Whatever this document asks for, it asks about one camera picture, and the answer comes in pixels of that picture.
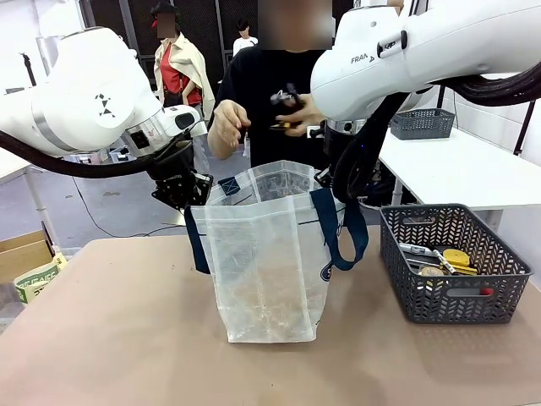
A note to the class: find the brown cardboard box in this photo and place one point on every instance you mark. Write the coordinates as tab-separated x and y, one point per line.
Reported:
21	258

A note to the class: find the mannequin red shirt beige coat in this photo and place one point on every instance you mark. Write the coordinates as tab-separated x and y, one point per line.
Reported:
186	63

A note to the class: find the person's right hand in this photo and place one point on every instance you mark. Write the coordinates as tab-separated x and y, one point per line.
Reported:
230	120

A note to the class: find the person in black t-shirt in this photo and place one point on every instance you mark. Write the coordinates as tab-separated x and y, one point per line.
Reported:
262	84

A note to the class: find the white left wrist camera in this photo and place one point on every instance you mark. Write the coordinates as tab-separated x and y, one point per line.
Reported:
181	120

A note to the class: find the shiny metal floor plate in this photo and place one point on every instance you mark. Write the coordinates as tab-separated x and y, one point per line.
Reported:
177	220

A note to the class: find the small yellow black item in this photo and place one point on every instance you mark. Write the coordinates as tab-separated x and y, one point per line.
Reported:
281	125

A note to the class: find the large grey plastic basket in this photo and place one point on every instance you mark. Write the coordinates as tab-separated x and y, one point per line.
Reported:
465	304

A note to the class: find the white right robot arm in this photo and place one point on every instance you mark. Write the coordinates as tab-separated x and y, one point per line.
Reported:
422	42

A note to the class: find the yellow tape measure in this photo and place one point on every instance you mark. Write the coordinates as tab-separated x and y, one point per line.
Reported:
458	258

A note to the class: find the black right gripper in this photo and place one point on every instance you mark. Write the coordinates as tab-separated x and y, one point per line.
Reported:
338	148

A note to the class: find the person's left hand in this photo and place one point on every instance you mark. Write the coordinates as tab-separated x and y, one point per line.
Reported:
306	112

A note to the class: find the small grey plastic basket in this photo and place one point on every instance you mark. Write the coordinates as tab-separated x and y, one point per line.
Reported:
422	124

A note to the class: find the white monitor back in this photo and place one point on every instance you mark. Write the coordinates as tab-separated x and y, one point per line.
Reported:
46	55

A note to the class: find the green and white carton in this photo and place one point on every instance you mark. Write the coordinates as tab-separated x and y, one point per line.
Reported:
38	279

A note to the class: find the silver marker pen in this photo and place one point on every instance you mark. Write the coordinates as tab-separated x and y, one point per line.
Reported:
416	248

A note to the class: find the round brown tin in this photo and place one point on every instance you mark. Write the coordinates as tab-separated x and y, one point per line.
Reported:
433	270

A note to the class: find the small black silver gadget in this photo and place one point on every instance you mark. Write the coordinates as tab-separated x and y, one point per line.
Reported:
291	98

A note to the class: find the white table with leg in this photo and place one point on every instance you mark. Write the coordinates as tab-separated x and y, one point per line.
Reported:
8	165

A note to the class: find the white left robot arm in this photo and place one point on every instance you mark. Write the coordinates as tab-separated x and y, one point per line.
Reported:
84	84

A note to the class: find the white side table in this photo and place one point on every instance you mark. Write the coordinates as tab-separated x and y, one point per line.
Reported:
456	169

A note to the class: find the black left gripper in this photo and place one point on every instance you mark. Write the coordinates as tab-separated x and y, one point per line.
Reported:
173	167

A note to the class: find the small white tag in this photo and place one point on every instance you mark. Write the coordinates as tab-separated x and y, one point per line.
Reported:
246	144

